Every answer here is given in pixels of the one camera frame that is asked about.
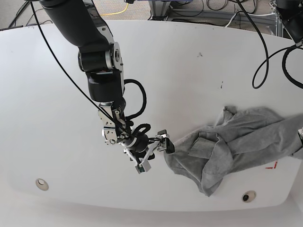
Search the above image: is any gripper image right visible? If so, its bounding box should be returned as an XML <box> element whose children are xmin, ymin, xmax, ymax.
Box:
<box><xmin>298</xmin><ymin>128</ymin><xmax>303</xmax><ymax>145</ymax></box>

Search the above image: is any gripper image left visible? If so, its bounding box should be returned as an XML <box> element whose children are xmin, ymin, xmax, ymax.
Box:
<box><xmin>123</xmin><ymin>130</ymin><xmax>175</xmax><ymax>166</ymax></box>

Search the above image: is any grey t-shirt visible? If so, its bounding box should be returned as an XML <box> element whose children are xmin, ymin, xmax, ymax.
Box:
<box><xmin>164</xmin><ymin>106</ymin><xmax>303</xmax><ymax>196</ymax></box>

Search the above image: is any red tape rectangle marking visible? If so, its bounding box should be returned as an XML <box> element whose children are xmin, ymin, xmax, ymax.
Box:
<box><xmin>266</xmin><ymin>161</ymin><xmax>278</xmax><ymax>169</ymax></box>

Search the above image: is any right table grommet hole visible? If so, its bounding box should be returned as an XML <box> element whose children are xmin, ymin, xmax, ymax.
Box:
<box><xmin>242</xmin><ymin>191</ymin><xmax>257</xmax><ymax>203</ymax></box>

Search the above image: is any table grommet hole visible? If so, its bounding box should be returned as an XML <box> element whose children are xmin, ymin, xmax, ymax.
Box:
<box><xmin>242</xmin><ymin>191</ymin><xmax>257</xmax><ymax>203</ymax></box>
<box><xmin>35</xmin><ymin>178</ymin><xmax>49</xmax><ymax>191</ymax></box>

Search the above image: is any left table grommet hole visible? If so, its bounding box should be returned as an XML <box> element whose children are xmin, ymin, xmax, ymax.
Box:
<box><xmin>35</xmin><ymin>178</ymin><xmax>49</xmax><ymax>191</ymax></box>

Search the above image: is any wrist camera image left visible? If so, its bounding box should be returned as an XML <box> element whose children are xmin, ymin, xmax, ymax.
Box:
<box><xmin>135</xmin><ymin>160</ymin><xmax>151</xmax><ymax>174</ymax></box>

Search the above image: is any aluminium frame base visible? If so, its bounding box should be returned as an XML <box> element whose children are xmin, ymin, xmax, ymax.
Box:
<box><xmin>148</xmin><ymin>0</ymin><xmax>286</xmax><ymax>37</ymax></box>

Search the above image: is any white cable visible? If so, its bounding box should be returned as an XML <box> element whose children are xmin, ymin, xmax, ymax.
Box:
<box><xmin>223</xmin><ymin>10</ymin><xmax>284</xmax><ymax>28</ymax></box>

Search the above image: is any yellow cable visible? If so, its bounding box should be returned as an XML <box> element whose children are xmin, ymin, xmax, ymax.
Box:
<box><xmin>101</xmin><ymin>2</ymin><xmax>130</xmax><ymax>17</ymax></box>

